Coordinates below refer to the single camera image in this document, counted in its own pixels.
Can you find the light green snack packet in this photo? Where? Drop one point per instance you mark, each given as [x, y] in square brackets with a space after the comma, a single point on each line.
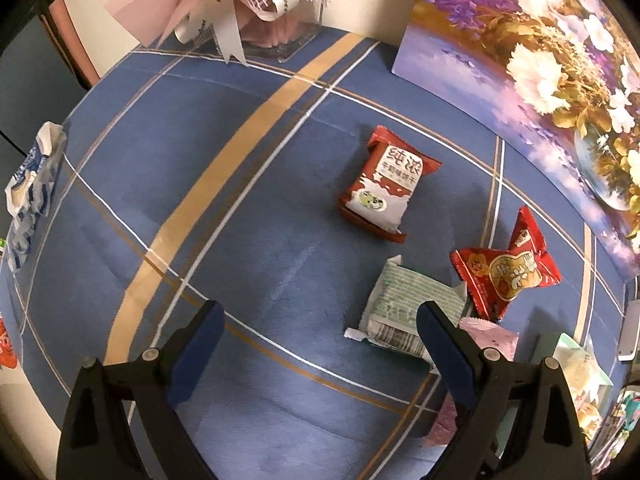
[580, 365]

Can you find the clear plastic box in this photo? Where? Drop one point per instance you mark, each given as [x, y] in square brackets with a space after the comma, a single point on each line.
[280, 40]

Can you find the pink snack packet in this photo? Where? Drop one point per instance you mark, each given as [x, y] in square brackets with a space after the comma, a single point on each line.
[492, 340]

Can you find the floral painting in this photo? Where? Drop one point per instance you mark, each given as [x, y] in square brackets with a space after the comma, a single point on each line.
[500, 60]

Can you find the white green snack packet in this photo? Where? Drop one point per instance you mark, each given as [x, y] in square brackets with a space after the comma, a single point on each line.
[405, 300]

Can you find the blue plaid tablecloth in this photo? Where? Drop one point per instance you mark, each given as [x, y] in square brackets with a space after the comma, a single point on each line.
[250, 260]

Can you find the blue white snack packet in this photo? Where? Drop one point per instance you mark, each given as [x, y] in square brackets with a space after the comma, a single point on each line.
[30, 175]

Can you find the red gold snack packet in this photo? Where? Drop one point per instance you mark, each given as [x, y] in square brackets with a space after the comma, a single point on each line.
[6, 347]

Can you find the pile of colourful printed packets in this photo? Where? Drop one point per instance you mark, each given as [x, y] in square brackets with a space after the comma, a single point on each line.
[620, 425]

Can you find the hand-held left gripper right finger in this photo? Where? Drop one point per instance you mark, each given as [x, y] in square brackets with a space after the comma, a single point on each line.
[450, 355]

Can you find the pink board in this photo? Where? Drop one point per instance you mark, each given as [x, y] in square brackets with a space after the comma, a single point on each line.
[70, 40]

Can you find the white flat device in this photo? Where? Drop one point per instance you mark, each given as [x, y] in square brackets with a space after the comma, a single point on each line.
[631, 330]

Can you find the red white snack packet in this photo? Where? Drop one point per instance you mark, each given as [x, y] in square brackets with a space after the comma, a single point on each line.
[385, 185]

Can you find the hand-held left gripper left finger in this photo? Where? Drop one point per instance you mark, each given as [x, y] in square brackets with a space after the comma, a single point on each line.
[197, 355]

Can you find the small red snack packet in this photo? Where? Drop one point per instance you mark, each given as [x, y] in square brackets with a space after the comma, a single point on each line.
[505, 270]

